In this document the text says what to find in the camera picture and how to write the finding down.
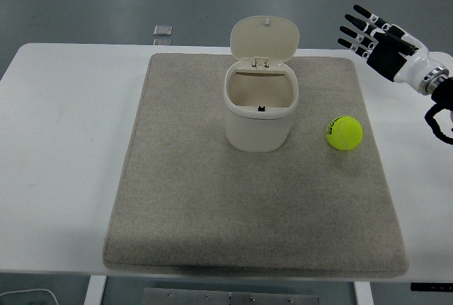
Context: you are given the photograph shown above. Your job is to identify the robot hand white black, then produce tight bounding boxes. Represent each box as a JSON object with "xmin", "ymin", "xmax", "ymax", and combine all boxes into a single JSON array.
[{"xmin": 337, "ymin": 4, "xmax": 439, "ymax": 87}]

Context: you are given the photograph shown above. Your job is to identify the yellow tennis ball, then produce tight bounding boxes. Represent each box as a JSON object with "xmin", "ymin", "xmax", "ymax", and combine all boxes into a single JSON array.
[{"xmin": 325, "ymin": 115, "xmax": 365, "ymax": 151}]

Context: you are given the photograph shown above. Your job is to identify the cream bin with flip lid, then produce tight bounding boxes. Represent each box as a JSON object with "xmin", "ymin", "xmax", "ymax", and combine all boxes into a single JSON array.
[{"xmin": 222, "ymin": 16, "xmax": 300, "ymax": 153}]

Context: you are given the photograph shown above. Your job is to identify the beige grey felt mat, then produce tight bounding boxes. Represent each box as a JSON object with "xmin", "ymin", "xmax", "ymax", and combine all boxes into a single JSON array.
[{"xmin": 102, "ymin": 52, "xmax": 410, "ymax": 278}]

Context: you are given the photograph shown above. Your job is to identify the black table control panel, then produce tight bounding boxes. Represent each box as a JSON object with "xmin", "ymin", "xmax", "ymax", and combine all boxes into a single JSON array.
[{"xmin": 410, "ymin": 282, "xmax": 453, "ymax": 292}]

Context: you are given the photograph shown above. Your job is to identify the white table leg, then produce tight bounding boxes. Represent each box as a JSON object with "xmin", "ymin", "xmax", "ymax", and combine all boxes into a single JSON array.
[
  {"xmin": 353, "ymin": 281, "xmax": 372, "ymax": 305},
  {"xmin": 84, "ymin": 275, "xmax": 107, "ymax": 305}
]

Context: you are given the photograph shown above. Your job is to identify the white cable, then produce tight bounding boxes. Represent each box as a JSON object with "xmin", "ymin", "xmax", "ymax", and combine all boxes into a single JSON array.
[{"xmin": 0, "ymin": 287, "xmax": 59, "ymax": 305}]

